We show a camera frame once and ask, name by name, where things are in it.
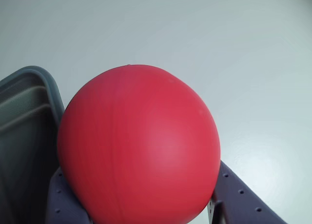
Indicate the red ball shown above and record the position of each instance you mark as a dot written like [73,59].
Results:
[139,148]

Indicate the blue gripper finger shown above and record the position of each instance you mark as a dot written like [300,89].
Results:
[63,204]
[239,204]

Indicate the grey collapsible container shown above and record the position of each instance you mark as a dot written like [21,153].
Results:
[24,141]

